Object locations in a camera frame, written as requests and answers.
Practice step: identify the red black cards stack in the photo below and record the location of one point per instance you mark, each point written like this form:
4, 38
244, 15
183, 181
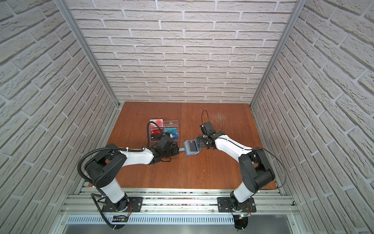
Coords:
156, 134

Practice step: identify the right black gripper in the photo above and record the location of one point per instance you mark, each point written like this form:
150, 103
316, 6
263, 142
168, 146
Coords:
201, 141

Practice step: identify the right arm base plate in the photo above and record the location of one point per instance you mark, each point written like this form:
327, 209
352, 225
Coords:
228, 205

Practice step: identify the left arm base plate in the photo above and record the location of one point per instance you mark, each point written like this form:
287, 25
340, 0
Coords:
124, 205

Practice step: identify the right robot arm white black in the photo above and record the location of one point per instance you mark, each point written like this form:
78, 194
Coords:
255, 168

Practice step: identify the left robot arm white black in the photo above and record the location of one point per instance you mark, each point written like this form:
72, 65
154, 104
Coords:
101, 170

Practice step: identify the red white card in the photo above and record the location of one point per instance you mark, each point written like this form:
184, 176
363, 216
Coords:
156, 122

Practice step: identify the aluminium rail frame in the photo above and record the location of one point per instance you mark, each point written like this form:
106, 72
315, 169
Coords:
183, 201

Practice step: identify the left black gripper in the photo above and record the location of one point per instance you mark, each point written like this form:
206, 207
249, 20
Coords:
177, 148

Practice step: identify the blue leather card holder wallet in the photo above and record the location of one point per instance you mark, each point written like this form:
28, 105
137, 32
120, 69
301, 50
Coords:
190, 148

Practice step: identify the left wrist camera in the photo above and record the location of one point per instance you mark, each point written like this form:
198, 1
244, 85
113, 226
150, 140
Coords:
169, 135

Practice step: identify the teal blue cards stack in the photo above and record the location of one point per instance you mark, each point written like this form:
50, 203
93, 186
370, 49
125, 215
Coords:
173, 130

